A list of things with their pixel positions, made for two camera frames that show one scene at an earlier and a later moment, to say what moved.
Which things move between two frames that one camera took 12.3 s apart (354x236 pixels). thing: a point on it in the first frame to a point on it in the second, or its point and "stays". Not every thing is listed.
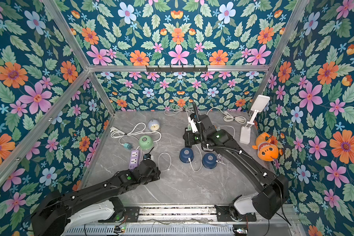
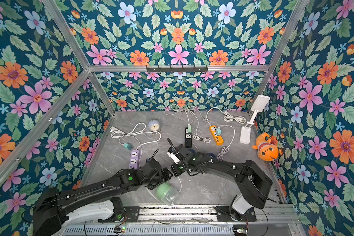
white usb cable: x=219 y=157 stays
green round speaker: x=146 y=142 to x=166 y=193
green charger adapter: x=127 y=145 stays
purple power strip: x=134 y=160 stays
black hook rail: x=177 y=69 stays
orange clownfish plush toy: x=266 y=151 stays
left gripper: x=156 y=171 to x=162 y=179
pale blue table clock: x=154 y=125 stays
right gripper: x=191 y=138 to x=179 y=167
